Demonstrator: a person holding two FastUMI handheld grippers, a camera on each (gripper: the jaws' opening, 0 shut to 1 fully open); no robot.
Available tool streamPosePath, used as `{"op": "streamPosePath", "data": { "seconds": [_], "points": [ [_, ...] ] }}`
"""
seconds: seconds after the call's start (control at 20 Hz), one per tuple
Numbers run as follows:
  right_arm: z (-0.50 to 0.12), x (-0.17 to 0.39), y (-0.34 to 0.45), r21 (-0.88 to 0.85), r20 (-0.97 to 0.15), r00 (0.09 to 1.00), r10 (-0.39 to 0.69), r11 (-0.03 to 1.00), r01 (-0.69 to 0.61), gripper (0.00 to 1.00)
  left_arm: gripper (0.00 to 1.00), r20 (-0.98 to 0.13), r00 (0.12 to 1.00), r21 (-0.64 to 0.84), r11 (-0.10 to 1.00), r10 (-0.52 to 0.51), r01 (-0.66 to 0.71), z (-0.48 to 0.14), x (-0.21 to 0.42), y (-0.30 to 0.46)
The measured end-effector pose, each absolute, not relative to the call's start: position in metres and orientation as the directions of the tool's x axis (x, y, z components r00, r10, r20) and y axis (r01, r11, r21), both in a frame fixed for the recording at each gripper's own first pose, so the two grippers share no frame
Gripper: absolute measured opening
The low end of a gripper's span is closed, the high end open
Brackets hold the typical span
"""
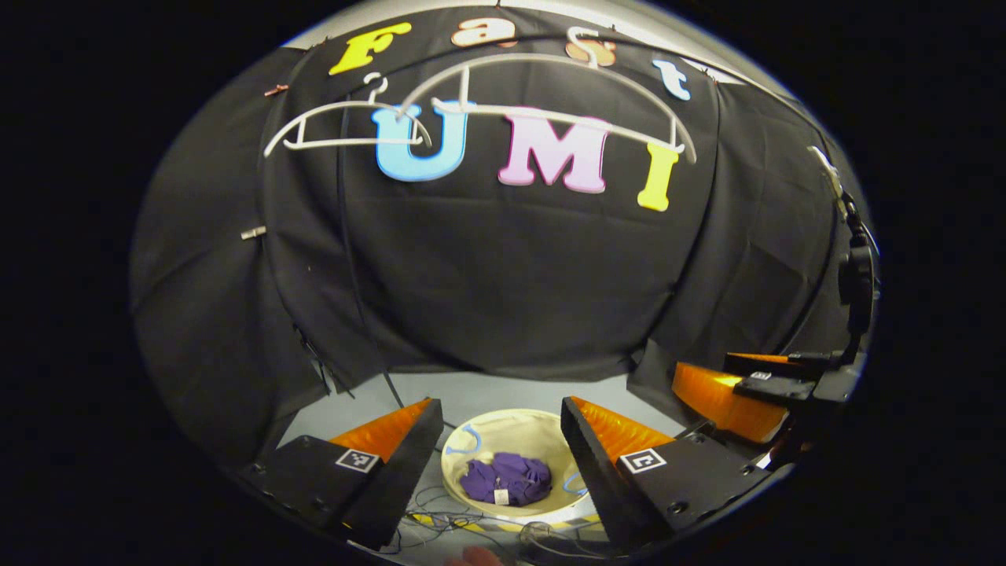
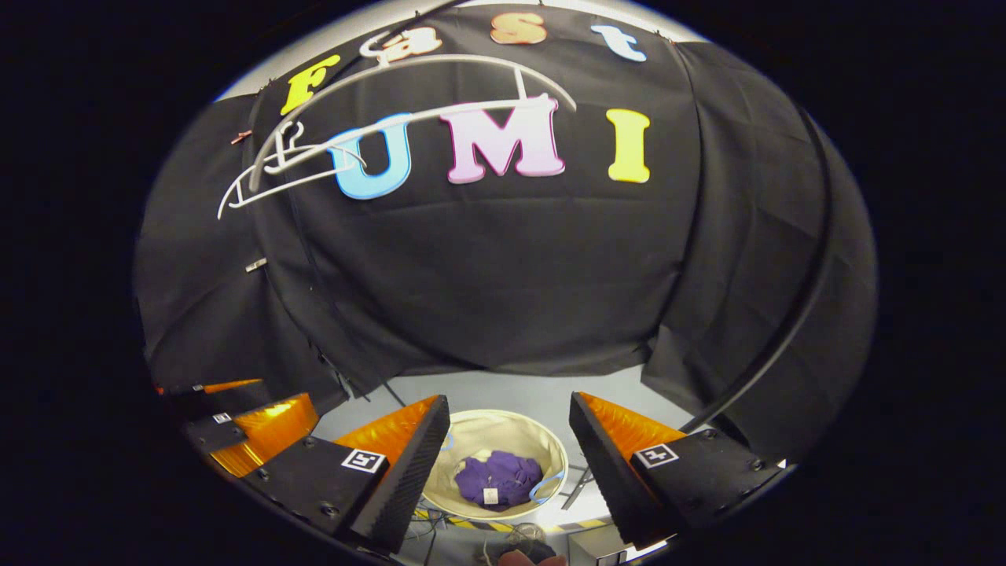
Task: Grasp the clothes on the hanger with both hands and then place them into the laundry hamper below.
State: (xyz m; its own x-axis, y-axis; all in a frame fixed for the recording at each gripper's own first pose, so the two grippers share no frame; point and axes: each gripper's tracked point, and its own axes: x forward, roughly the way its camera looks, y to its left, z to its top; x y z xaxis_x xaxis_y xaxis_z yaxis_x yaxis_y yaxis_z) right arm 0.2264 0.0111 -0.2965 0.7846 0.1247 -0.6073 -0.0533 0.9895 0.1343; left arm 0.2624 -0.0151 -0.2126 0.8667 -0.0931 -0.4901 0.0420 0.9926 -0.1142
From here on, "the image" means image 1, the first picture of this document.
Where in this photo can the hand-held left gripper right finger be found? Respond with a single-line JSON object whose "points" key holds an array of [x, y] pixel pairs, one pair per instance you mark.
{"points": [[601, 479]]}

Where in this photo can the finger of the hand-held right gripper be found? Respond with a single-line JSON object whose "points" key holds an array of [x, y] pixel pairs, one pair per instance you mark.
{"points": [[786, 391], [809, 363]]}

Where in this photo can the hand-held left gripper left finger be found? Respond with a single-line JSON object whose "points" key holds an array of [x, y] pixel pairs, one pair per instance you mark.
{"points": [[397, 479]]}

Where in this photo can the purple jacket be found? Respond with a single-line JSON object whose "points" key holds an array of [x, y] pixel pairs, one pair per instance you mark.
{"points": [[511, 472]]}

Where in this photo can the cream round laundry hamper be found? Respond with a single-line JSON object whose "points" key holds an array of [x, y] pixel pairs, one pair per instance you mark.
{"points": [[519, 432]]}

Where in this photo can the white plastic clothes hanger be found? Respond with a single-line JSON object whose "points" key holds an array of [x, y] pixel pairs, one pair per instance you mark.
{"points": [[550, 117], [338, 142]]}

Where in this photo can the black backdrop cloth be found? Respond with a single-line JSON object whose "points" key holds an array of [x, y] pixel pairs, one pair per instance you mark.
{"points": [[511, 275]]}

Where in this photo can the silver backdrop clip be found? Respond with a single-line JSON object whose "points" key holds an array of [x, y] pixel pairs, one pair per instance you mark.
{"points": [[253, 232]]}

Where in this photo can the orange backdrop clip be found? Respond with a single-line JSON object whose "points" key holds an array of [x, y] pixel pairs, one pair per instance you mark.
{"points": [[275, 90]]}

